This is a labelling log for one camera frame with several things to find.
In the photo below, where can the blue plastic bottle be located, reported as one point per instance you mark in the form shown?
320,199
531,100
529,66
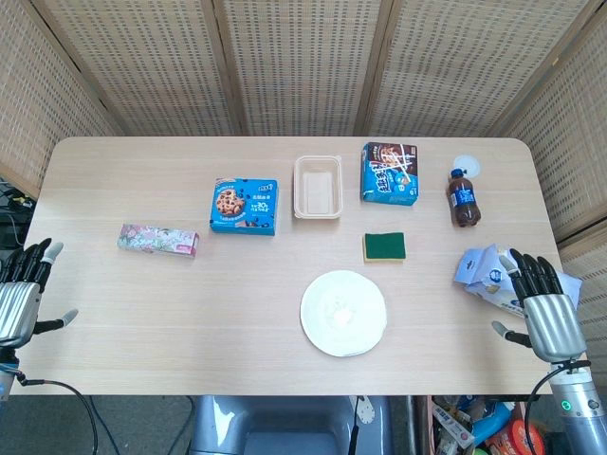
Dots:
491,422

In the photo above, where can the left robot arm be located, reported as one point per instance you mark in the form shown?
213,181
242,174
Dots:
5,374

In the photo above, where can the beige plastic food container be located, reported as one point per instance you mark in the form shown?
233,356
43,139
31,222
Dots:
318,187

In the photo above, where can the blue chocolate stick box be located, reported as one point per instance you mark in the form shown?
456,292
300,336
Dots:
390,175

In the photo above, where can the pink floral box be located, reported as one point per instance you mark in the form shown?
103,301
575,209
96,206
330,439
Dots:
156,241

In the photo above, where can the bamboo screen panel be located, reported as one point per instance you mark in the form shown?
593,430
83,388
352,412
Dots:
303,66
142,71
574,156
465,66
28,118

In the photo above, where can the blue cookie box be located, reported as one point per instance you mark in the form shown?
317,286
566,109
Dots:
242,206

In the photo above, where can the pink storage crate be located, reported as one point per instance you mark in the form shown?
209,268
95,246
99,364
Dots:
429,426

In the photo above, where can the small cola bottle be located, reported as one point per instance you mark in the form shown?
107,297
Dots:
464,199

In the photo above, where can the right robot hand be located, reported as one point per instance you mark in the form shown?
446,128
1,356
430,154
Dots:
552,322

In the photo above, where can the orange round tub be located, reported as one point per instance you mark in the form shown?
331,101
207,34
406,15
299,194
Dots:
514,438

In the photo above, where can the grey robot torso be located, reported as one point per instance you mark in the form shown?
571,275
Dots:
284,426

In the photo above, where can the white metal bracket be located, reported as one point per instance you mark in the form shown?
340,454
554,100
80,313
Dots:
365,412

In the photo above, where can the green yellow sponge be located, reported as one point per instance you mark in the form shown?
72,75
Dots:
385,245

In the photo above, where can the white blue snack bag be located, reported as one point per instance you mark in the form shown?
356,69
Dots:
479,272

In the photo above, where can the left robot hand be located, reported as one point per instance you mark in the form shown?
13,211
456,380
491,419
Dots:
19,308

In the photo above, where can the white round plate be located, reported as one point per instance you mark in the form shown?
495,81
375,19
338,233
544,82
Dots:
343,313

